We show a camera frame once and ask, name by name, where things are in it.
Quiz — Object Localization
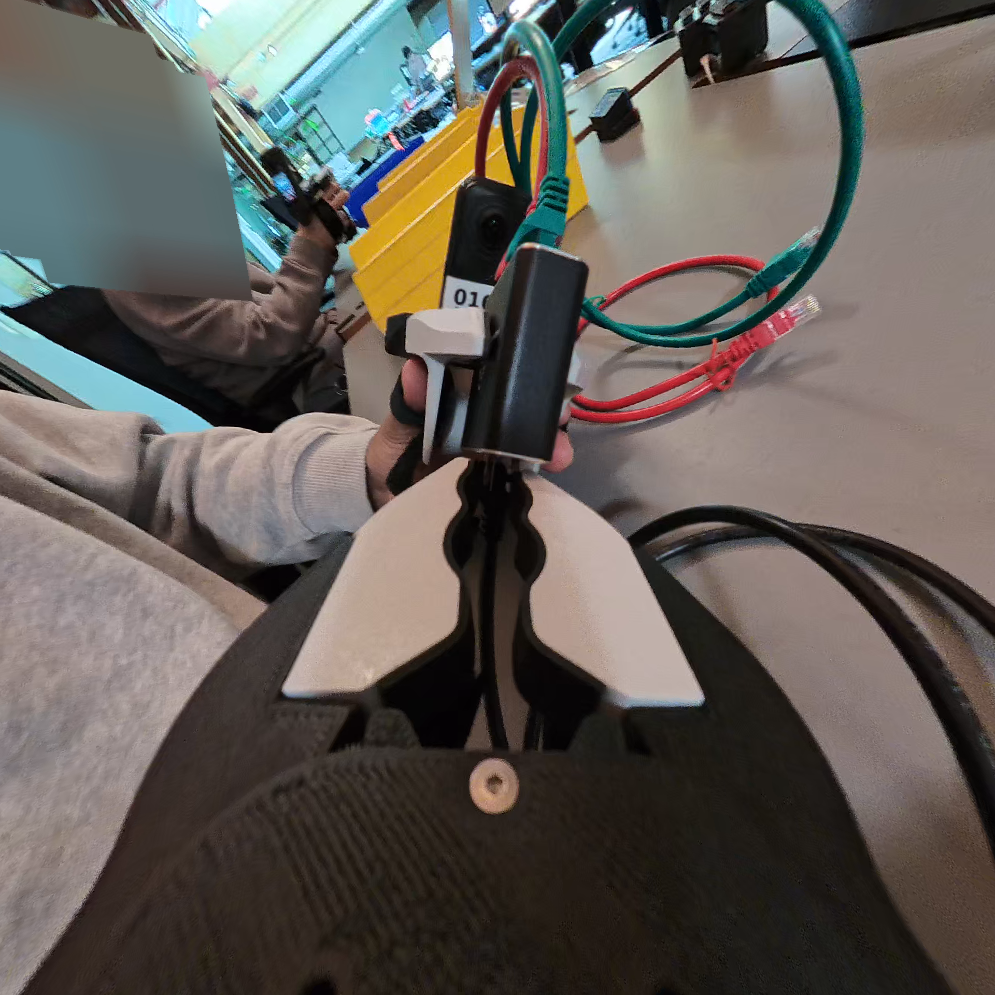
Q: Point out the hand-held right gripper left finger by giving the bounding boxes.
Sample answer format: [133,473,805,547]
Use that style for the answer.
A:
[281,459,477,712]

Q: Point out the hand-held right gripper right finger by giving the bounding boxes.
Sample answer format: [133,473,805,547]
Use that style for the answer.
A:
[521,470,706,712]

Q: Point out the black ethernet splitter box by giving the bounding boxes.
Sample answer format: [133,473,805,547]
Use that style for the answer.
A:
[462,243,589,467]

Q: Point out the yellow plastic bin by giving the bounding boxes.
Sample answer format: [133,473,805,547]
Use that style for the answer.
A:
[350,101,588,331]

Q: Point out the black ethernet cable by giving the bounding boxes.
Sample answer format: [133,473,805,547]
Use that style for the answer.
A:
[473,459,995,879]

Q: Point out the red ethernet cable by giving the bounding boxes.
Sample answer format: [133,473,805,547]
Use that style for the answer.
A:
[474,54,823,424]

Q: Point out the green ethernet cable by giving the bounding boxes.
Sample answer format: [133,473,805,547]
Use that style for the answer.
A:
[497,0,865,347]

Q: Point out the person's left forearm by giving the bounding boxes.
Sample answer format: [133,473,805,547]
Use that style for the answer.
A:
[0,389,382,580]

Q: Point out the person's left hand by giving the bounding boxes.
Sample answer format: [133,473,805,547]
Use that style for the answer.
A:
[365,361,578,510]

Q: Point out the blue plastic bin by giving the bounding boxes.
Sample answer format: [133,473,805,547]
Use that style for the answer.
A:
[346,136,426,228]

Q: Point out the red twist tie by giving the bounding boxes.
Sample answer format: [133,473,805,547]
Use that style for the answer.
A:
[700,338,741,393]

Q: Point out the small black box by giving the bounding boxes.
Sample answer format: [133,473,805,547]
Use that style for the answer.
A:
[589,87,643,143]

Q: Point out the person's grey sweatshirt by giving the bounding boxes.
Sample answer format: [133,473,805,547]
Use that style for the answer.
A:
[0,497,269,995]

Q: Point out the black device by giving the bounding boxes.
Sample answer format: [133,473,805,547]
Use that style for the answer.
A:
[675,0,771,79]

